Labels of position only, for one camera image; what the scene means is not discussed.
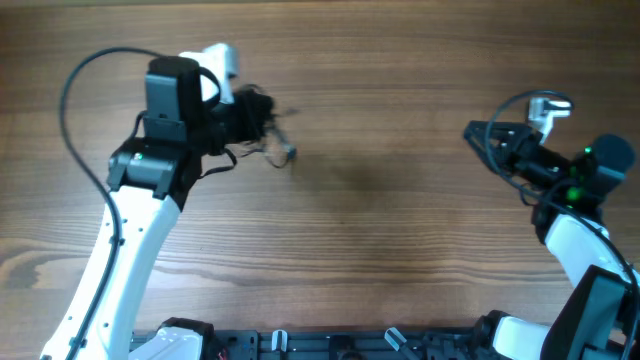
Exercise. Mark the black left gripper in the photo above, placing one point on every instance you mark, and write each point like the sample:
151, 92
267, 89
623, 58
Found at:
246, 116

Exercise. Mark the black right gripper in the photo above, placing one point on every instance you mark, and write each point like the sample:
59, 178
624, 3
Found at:
516, 145

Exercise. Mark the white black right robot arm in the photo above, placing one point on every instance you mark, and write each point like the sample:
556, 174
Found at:
601, 317

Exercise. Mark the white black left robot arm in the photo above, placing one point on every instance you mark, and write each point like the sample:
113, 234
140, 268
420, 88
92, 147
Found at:
191, 112

